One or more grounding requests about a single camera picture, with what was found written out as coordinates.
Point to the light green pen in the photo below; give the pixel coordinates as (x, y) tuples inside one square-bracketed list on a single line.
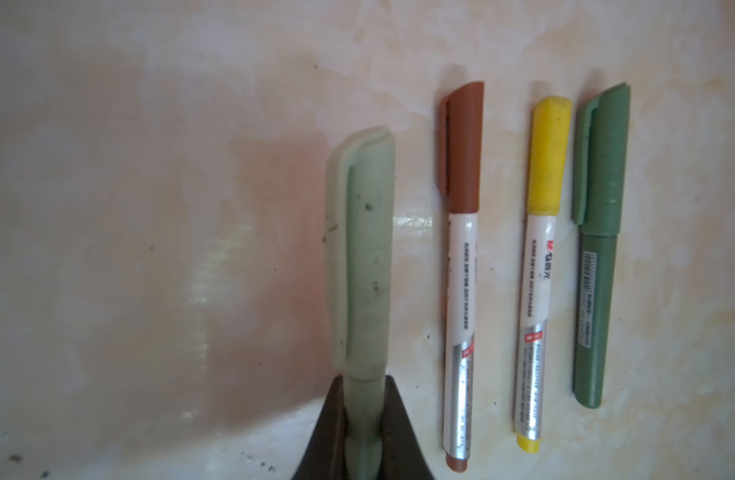
[(364, 401)]

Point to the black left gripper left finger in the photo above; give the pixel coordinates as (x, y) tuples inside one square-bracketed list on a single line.
[(325, 458)]

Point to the light green pen cap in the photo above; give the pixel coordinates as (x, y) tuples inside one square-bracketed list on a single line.
[(360, 193)]

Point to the yellow pen cap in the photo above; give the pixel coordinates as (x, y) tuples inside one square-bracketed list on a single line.
[(549, 138)]

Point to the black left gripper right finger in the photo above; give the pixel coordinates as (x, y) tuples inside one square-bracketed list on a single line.
[(401, 456)]

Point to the dark green pen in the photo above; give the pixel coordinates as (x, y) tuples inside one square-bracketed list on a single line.
[(596, 275)]

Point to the dark green pen cap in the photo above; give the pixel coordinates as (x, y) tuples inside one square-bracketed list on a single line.
[(601, 136)]

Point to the white brown-tipped pen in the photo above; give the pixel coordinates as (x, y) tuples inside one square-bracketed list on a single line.
[(460, 339)]

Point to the brown pen cap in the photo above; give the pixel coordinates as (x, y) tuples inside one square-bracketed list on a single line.
[(459, 141)]

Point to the white yellow-tipped pen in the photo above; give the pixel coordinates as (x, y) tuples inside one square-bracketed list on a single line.
[(532, 334)]

